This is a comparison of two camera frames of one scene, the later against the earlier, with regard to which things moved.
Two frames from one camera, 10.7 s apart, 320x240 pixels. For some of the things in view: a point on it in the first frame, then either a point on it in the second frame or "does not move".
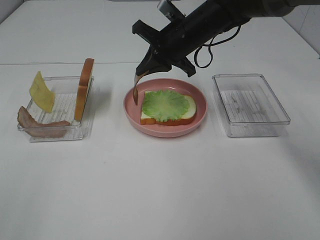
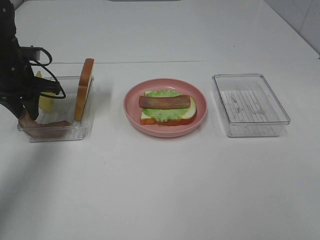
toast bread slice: (189, 115) does not move
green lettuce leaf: (164, 105) does not move
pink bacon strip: (35, 129) does not move
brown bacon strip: (137, 78) → (164, 102)
